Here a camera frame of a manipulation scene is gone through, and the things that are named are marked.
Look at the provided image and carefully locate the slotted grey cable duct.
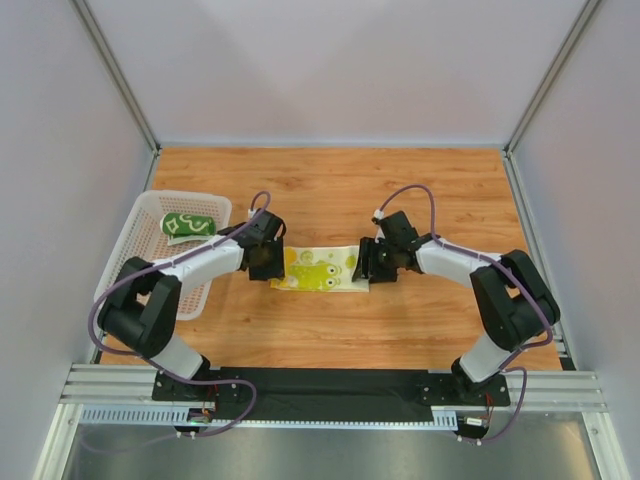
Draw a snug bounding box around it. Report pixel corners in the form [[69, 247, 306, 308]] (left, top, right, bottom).
[[79, 405, 458, 431]]

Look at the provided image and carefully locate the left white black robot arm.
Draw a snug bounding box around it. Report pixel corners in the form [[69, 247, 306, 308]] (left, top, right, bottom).
[[90, 209, 286, 389]]

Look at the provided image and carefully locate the green frog pattern towel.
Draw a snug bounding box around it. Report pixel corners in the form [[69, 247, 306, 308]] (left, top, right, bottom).
[[160, 212, 217, 246]]

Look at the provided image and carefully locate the aluminium frame post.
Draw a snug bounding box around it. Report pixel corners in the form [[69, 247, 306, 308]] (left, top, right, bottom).
[[68, 0, 162, 151], [502, 0, 606, 154]]

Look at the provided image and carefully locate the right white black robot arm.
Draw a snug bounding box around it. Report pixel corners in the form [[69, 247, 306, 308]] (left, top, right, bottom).
[[353, 211, 561, 406]]

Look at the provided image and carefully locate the yellow green towel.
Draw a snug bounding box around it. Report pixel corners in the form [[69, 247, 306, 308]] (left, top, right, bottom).
[[270, 245, 369, 293]]

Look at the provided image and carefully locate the left aluminium frame post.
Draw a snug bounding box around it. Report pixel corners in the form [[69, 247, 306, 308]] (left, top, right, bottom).
[[68, 0, 162, 151]]

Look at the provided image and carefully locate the aluminium front rail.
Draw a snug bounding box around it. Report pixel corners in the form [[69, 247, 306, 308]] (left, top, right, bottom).
[[60, 364, 607, 412]]

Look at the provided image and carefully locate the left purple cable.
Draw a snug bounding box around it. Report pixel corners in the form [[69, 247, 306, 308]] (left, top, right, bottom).
[[79, 191, 274, 454]]

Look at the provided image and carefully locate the white plastic basket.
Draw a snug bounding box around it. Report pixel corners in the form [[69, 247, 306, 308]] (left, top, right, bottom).
[[94, 190, 232, 297]]

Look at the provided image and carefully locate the right aluminium frame post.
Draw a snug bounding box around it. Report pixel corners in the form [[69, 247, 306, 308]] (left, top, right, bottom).
[[502, 0, 606, 154]]

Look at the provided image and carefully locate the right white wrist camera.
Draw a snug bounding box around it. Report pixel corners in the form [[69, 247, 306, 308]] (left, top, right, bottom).
[[372, 209, 385, 242]]

